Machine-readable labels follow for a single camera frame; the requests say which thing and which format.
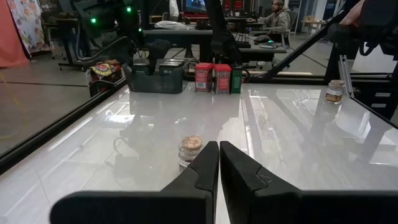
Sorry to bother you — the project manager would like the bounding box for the black aluminium table frame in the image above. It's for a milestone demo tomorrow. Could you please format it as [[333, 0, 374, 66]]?
[[0, 12, 398, 175]]

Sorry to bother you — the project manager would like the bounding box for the glass spice jar cork lid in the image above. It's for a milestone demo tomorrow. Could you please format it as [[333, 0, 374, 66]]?
[[177, 135, 205, 174], [324, 79, 345, 105]]

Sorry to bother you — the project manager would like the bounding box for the red smoked paprika tin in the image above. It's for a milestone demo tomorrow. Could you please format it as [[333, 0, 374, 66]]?
[[194, 62, 215, 93], [213, 63, 233, 95]]

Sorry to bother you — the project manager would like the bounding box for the black computer keyboard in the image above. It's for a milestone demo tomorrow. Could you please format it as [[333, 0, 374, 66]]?
[[234, 32, 251, 49]]

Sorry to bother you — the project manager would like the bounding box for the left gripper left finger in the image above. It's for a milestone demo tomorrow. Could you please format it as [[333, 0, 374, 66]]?
[[49, 141, 220, 224]]

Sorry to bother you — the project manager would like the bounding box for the silver aluminium bar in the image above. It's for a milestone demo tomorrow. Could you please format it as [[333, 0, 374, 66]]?
[[338, 55, 354, 98]]

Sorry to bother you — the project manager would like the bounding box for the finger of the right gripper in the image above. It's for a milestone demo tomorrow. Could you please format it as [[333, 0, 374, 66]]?
[[149, 58, 160, 76]]

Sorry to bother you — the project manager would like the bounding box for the computer monitor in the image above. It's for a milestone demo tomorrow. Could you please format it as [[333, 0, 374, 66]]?
[[183, 0, 208, 14]]

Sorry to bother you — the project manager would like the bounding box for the person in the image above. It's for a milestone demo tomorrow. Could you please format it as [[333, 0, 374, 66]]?
[[357, 0, 398, 62], [247, 0, 292, 35], [169, 0, 180, 18]]

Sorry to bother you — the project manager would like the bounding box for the dark notebook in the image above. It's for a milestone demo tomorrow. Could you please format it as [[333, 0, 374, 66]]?
[[259, 42, 282, 50]]

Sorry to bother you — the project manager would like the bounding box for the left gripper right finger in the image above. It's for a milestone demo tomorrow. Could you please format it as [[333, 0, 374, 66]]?
[[220, 140, 398, 224]]

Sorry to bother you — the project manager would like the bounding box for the black drawer cabinet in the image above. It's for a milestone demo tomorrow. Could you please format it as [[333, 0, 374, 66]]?
[[353, 77, 398, 121]]

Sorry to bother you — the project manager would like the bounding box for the clear plastic bag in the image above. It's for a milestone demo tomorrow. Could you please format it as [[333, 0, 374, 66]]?
[[154, 20, 190, 31]]

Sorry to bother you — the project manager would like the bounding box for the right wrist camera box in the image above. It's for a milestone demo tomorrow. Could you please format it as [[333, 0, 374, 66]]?
[[73, 0, 109, 40]]

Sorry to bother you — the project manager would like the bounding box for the colourful snack bag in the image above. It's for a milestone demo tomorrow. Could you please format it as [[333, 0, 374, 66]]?
[[89, 60, 123, 82]]

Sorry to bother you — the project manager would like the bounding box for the orange cloth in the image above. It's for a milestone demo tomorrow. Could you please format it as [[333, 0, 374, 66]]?
[[0, 0, 29, 68]]

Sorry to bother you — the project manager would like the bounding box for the dark gray plastic bin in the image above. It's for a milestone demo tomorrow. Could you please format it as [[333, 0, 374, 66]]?
[[123, 58, 191, 95]]

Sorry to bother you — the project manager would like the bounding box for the person's hand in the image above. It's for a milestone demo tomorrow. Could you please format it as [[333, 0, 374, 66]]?
[[340, 0, 366, 27]]

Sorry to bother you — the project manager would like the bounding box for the gray office desk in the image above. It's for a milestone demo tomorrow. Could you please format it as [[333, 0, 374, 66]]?
[[142, 28, 287, 63]]

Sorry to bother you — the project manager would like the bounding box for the gray computer mouse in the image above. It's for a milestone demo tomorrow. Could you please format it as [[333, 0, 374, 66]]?
[[253, 34, 274, 44]]

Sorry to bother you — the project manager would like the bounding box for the floral cloth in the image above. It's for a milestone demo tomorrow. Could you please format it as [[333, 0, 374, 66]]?
[[6, 0, 53, 54]]

